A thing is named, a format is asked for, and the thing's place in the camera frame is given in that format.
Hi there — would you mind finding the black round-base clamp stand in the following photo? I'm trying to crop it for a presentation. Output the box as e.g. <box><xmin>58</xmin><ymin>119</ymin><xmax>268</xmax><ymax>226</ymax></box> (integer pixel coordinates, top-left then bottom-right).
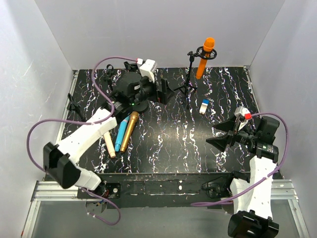
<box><xmin>121</xmin><ymin>61</ymin><xmax>148</xmax><ymax>113</ymax></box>

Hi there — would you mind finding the gold toy microphone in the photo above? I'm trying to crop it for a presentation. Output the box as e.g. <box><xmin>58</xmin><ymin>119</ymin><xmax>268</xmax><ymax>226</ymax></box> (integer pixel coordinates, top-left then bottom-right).
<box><xmin>119</xmin><ymin>111</ymin><xmax>139</xmax><ymax>153</ymax></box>

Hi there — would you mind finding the black tripod shock-mount stand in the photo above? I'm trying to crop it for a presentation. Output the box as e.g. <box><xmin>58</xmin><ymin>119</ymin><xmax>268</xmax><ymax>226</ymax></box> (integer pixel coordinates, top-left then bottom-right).
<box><xmin>172</xmin><ymin>45</ymin><xmax>218</xmax><ymax>111</ymax></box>

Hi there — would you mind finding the orange toy microphone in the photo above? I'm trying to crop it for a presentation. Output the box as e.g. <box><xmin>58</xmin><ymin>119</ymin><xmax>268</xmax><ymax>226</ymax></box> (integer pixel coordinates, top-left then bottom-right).
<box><xmin>196</xmin><ymin>37</ymin><xmax>217</xmax><ymax>79</ymax></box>

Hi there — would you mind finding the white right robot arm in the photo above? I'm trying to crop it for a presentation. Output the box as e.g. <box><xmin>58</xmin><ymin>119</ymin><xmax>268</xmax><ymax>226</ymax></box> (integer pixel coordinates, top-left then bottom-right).
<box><xmin>206</xmin><ymin>114</ymin><xmax>280</xmax><ymax>238</ymax></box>

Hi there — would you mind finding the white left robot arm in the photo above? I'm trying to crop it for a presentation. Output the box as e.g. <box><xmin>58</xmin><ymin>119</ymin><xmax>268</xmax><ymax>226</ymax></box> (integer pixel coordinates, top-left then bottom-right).
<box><xmin>43</xmin><ymin>72</ymin><xmax>174</xmax><ymax>191</ymax></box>

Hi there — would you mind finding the black small tripod stand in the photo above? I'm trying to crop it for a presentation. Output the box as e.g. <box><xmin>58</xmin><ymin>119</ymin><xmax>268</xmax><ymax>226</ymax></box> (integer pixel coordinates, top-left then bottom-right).
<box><xmin>104</xmin><ymin>64</ymin><xmax>117</xmax><ymax>95</ymax></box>

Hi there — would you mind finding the black left clamp stand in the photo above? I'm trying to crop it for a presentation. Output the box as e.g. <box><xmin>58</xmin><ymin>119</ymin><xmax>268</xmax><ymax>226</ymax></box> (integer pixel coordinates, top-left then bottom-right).
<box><xmin>67</xmin><ymin>93</ymin><xmax>87</xmax><ymax>122</ymax></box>

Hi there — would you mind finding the blue and white block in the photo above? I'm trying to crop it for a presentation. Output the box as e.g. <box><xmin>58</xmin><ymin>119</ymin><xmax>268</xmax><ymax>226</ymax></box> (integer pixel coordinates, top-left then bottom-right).
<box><xmin>199</xmin><ymin>99</ymin><xmax>209</xmax><ymax>115</ymax></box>

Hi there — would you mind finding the blue toy microphone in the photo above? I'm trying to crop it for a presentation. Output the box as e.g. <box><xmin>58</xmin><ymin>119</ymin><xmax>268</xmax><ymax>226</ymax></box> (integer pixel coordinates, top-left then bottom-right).
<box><xmin>114</xmin><ymin>116</ymin><xmax>130</xmax><ymax>152</ymax></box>

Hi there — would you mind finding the pink toy microphone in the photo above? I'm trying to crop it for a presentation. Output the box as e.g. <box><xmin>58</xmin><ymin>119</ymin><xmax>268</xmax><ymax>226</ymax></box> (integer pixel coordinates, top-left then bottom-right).
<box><xmin>103</xmin><ymin>131</ymin><xmax>116</xmax><ymax>158</ymax></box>

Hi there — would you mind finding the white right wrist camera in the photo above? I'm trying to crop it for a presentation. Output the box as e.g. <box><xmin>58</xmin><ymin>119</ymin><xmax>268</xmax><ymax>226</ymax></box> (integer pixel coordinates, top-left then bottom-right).
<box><xmin>234</xmin><ymin>106</ymin><xmax>252</xmax><ymax>131</ymax></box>

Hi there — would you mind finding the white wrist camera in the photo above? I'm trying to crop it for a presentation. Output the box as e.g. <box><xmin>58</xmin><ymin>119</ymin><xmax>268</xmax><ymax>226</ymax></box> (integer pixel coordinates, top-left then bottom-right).
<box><xmin>234</xmin><ymin>106</ymin><xmax>252</xmax><ymax>131</ymax></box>
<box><xmin>136</xmin><ymin>58</ymin><xmax>157</xmax><ymax>83</ymax></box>

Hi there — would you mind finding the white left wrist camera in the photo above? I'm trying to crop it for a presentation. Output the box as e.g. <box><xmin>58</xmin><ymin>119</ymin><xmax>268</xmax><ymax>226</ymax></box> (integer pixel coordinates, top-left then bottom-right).
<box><xmin>136</xmin><ymin>58</ymin><xmax>157</xmax><ymax>83</ymax></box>

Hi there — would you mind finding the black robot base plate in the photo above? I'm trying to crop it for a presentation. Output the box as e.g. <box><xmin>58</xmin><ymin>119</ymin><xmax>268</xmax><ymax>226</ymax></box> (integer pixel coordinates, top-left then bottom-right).
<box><xmin>76</xmin><ymin>172</ymin><xmax>248</xmax><ymax>211</ymax></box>

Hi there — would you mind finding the aluminium frame rail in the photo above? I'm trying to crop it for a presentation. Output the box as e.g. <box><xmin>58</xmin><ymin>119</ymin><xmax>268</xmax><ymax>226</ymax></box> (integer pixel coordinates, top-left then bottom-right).
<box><xmin>20</xmin><ymin>70</ymin><xmax>79</xmax><ymax>238</ymax></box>

